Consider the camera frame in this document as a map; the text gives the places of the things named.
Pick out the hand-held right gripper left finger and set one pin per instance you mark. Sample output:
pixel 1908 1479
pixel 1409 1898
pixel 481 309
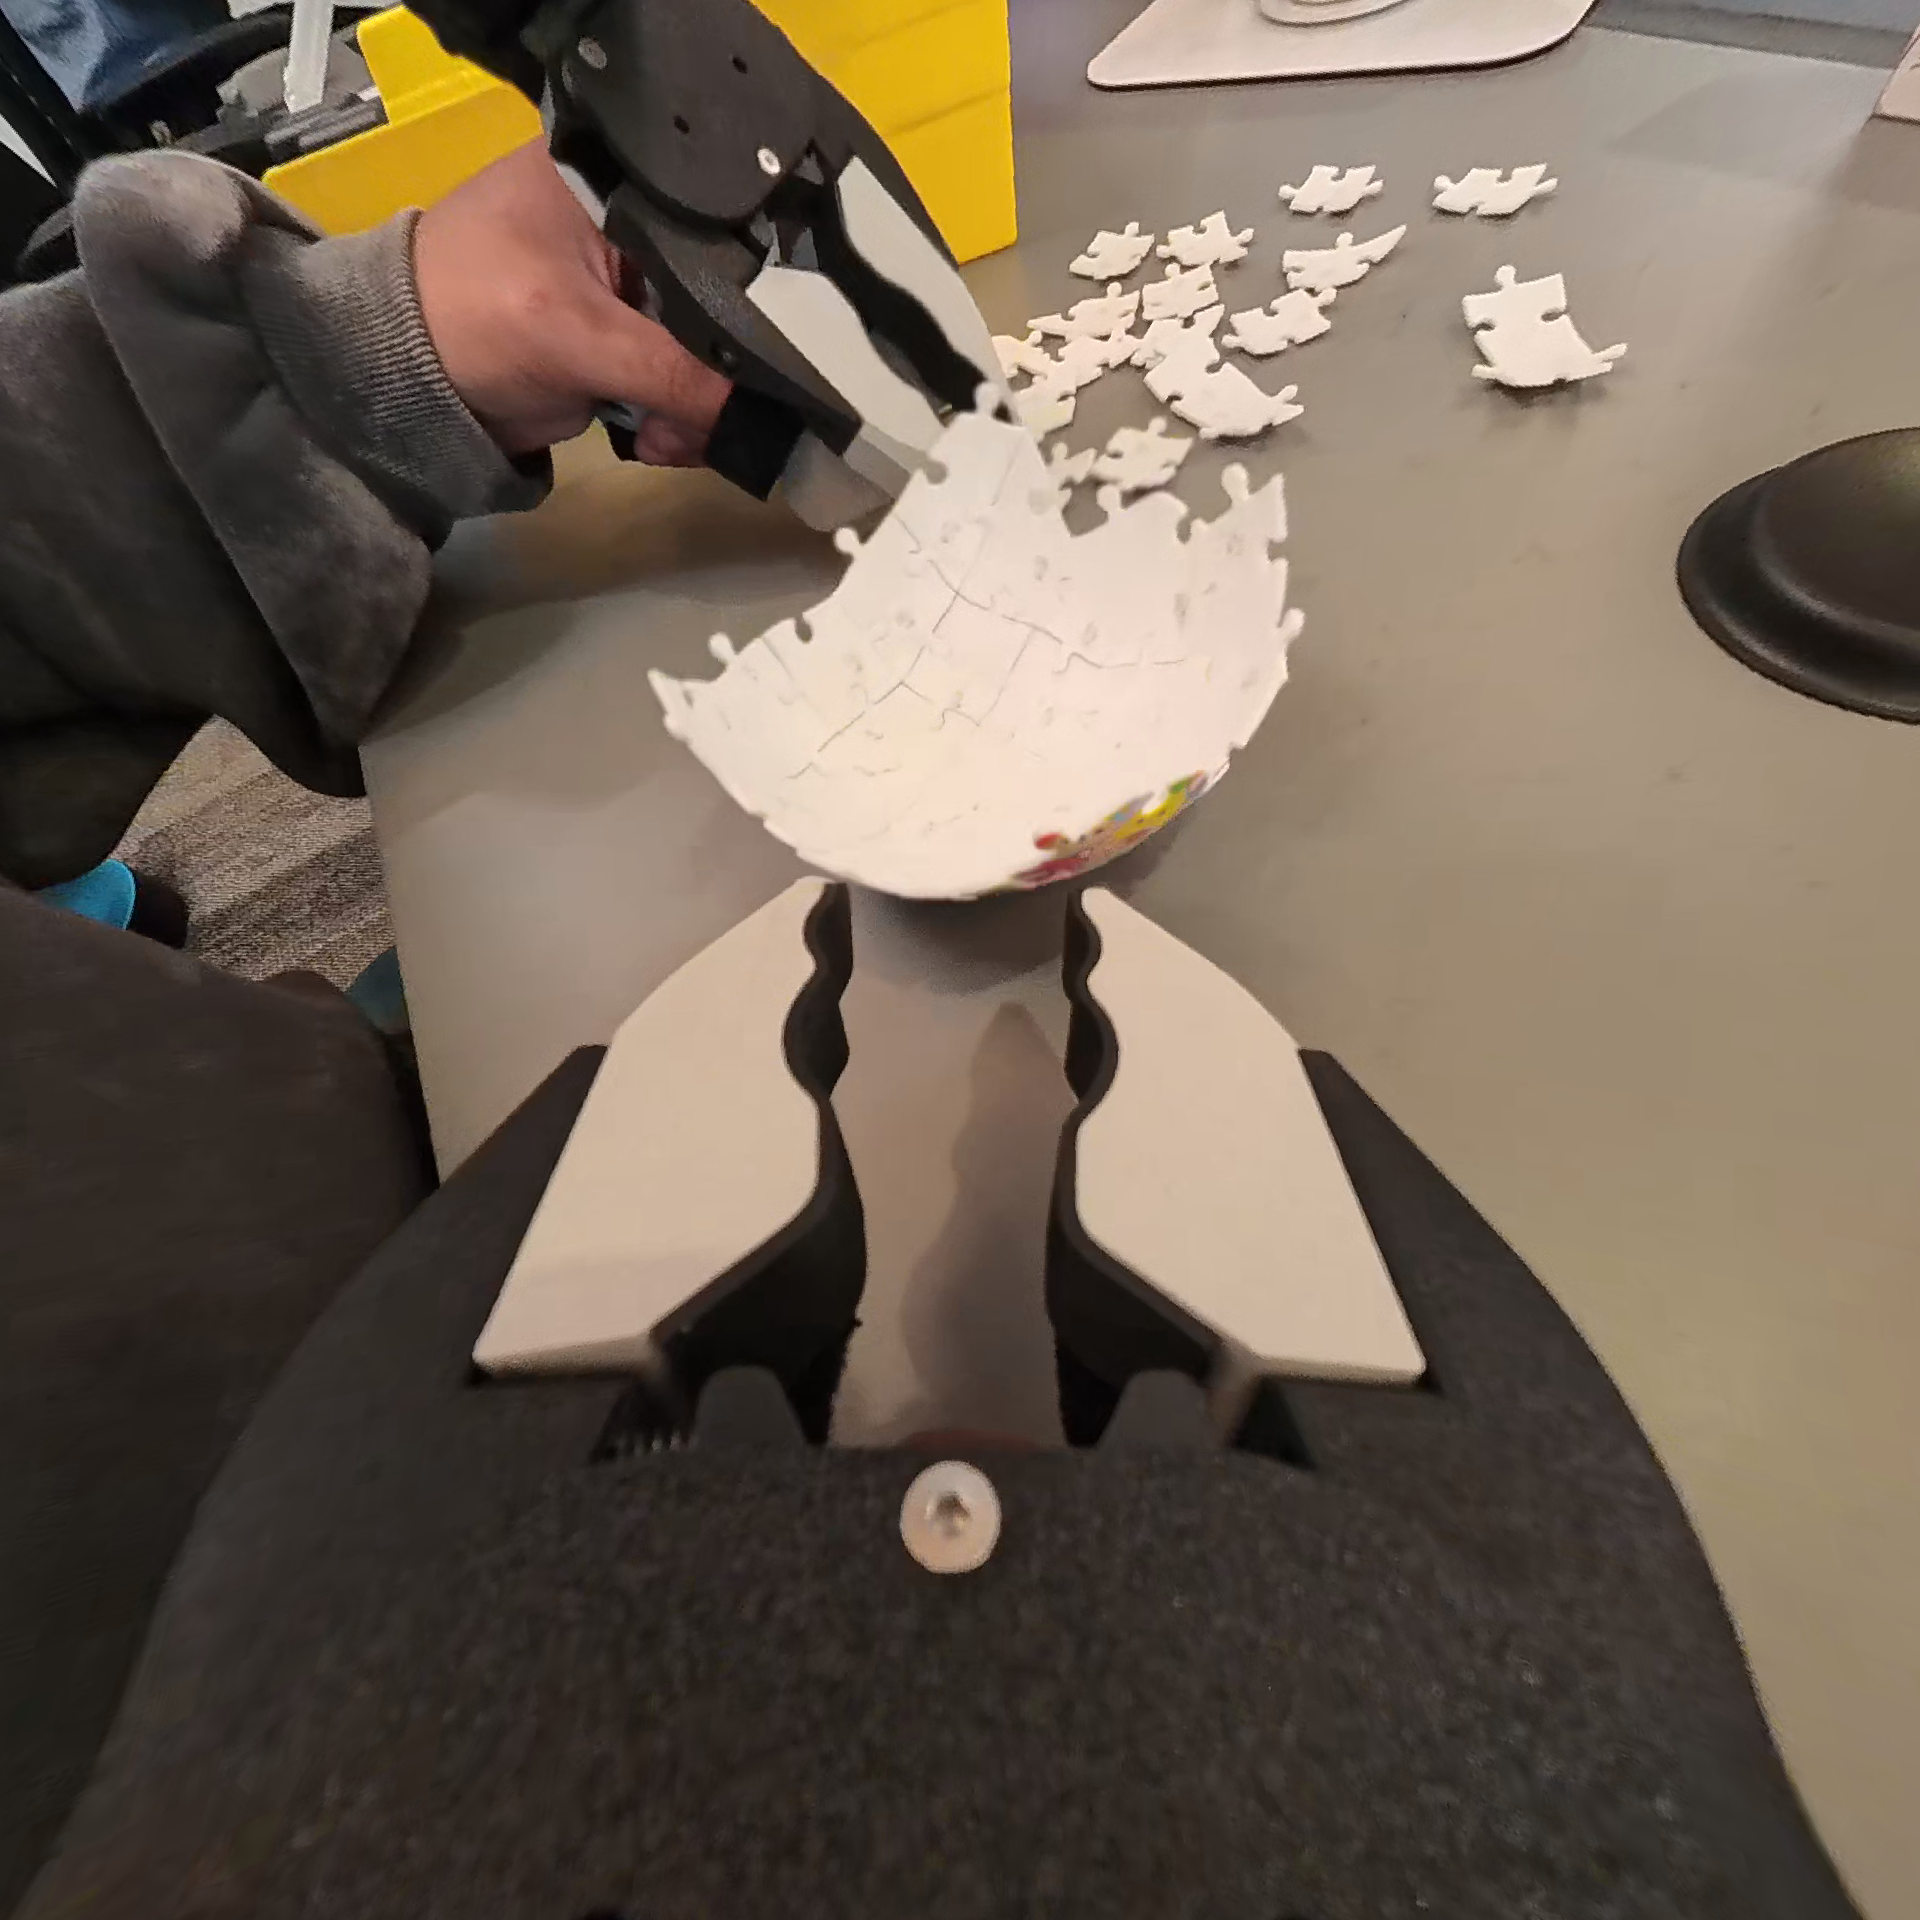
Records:
pixel 660 1201

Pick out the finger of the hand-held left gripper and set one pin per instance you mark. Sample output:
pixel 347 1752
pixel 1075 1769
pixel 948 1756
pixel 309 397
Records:
pixel 809 339
pixel 915 253

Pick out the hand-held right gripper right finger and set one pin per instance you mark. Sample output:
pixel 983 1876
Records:
pixel 1243 1201

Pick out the yellow box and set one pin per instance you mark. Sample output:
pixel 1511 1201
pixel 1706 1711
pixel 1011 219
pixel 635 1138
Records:
pixel 931 75

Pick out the group of puzzle pieces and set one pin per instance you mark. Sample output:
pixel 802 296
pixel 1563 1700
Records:
pixel 1200 389

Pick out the partly built puzzle ball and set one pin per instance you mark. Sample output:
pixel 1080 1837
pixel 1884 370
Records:
pixel 975 675

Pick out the person's left forearm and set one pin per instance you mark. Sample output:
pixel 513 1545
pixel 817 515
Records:
pixel 224 524

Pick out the black round puzzle stand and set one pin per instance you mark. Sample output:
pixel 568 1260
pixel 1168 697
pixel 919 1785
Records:
pixel 1816 569

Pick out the person's left hand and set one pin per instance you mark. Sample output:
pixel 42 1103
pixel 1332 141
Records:
pixel 523 299

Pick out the white flat stand base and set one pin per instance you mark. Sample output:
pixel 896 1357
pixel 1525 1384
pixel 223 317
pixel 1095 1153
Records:
pixel 1348 52

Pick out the person's dark trousers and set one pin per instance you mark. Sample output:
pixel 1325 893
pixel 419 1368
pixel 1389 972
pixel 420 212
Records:
pixel 181 1276

